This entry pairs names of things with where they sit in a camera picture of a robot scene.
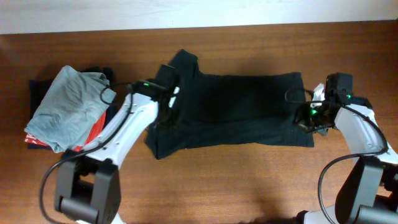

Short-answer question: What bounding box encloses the dark teal shirt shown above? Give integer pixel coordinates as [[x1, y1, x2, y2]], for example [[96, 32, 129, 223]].
[[145, 49, 314, 160]]

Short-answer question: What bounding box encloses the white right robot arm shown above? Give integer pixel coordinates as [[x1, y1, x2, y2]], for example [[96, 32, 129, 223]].
[[294, 73, 397, 224]]

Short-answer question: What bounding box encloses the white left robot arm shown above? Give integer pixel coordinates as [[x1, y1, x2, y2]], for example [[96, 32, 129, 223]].
[[54, 65, 183, 223]]

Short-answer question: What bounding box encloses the red folded garment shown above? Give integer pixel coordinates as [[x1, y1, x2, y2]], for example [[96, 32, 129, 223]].
[[24, 112, 106, 152]]

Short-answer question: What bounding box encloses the light blue folded shirt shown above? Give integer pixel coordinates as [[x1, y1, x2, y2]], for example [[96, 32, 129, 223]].
[[24, 65, 116, 153]]

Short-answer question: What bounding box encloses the navy folded garment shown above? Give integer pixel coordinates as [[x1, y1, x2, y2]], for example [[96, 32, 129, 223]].
[[26, 65, 119, 151]]

